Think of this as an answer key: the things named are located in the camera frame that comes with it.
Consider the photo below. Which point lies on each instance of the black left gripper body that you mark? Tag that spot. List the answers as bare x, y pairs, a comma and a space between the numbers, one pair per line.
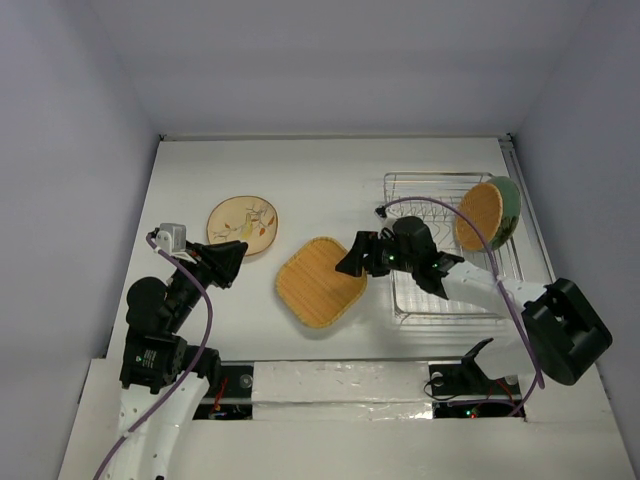
188, 292

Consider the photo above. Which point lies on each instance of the large orange woven plate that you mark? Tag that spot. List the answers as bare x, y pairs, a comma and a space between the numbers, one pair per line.
312, 289

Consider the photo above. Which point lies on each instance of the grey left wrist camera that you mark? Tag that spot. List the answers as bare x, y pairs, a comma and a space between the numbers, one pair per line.
171, 239

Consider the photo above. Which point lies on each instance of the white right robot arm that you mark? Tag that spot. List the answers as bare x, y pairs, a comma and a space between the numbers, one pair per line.
559, 333

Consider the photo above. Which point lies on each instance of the beige leaf pattern plate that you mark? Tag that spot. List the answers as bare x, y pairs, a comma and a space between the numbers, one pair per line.
249, 219

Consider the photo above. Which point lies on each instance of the small orange woven plate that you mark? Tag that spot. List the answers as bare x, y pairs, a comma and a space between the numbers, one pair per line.
483, 206

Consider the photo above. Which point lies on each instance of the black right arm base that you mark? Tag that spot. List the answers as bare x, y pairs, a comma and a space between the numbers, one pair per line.
450, 379

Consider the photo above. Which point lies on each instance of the green flower pattern plate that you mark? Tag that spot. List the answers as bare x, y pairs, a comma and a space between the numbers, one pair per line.
511, 203

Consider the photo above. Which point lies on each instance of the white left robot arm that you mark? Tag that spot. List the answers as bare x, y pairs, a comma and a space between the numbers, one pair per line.
163, 378

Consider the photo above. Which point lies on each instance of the metal wire dish rack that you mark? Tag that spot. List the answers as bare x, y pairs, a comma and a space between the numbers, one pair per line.
434, 198

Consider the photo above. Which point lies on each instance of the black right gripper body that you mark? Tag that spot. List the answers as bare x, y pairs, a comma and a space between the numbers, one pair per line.
369, 255

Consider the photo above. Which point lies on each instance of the white foam front panel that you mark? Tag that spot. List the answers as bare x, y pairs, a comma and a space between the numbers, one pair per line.
367, 391

